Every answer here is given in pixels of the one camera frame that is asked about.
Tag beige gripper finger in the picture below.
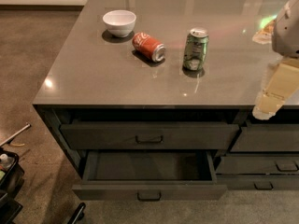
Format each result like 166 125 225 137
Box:
252 91 285 120

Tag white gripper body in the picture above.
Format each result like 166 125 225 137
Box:
264 58 299 99

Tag drawer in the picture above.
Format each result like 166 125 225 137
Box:
73 150 227 202
216 156 299 175
231 121 299 152
60 121 239 149
217 175 299 190

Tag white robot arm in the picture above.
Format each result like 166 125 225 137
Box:
252 0 299 120

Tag green crushed soda can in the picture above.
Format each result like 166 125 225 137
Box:
183 27 209 71

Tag grey cabinet counter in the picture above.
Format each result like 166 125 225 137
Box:
32 0 299 195

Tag red coca-cola can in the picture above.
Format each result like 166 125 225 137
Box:
132 32 166 63

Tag white bowl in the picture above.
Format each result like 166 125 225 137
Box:
103 10 136 37

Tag white stick on floor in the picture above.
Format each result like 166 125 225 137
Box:
0 123 31 147

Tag black utility cart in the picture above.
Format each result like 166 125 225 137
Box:
0 150 24 224

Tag white bottle on cart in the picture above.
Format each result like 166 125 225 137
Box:
0 154 14 171

